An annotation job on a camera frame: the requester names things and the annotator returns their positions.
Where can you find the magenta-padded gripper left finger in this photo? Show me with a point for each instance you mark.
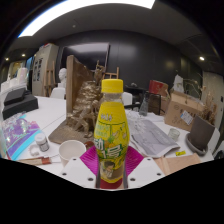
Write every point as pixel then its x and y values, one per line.
pixel 76 170

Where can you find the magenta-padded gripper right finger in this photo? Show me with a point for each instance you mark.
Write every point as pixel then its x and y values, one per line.
pixel 146 170

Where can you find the yellow drink bottle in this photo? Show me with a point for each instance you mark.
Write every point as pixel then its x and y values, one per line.
pixel 111 133

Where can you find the white dotted mug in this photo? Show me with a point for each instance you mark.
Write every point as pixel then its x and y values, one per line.
pixel 70 150

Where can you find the grey newspaper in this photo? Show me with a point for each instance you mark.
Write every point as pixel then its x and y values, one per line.
pixel 151 136

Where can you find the tan mat with wooden slats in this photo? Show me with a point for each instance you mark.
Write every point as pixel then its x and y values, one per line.
pixel 180 163

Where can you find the small yellow tag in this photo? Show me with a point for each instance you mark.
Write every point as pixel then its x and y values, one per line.
pixel 180 153

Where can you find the flat round red coaster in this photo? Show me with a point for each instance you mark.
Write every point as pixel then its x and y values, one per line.
pixel 111 185

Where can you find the wooden folded fan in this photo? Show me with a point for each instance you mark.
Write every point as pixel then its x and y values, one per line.
pixel 36 161

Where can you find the small paint jar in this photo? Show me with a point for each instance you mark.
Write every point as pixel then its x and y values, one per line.
pixel 42 142

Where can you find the small glass jar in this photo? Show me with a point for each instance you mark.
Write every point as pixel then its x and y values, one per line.
pixel 173 134

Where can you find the gold sculpture on wooden base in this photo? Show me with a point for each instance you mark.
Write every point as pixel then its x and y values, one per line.
pixel 85 110

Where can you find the clear glass bottle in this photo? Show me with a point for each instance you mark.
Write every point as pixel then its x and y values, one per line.
pixel 143 107

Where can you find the grey pot with dried plant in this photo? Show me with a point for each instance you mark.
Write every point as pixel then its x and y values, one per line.
pixel 201 133

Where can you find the cardboard box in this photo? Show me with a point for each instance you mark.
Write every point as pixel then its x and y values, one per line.
pixel 180 108

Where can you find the white chair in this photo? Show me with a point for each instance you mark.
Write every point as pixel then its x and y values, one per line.
pixel 127 99
pixel 58 93

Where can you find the red box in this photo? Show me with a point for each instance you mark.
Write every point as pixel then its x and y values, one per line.
pixel 158 87

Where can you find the black box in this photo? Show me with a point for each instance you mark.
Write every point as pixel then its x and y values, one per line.
pixel 20 103

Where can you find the white plaster statue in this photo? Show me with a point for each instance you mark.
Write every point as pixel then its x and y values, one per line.
pixel 178 83

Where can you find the wooden easel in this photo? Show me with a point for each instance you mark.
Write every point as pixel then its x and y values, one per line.
pixel 111 74
pixel 49 80

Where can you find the white plaster bust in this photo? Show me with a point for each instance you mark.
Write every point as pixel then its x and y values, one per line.
pixel 62 76

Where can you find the dark wall screen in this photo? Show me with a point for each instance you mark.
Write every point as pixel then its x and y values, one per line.
pixel 86 55

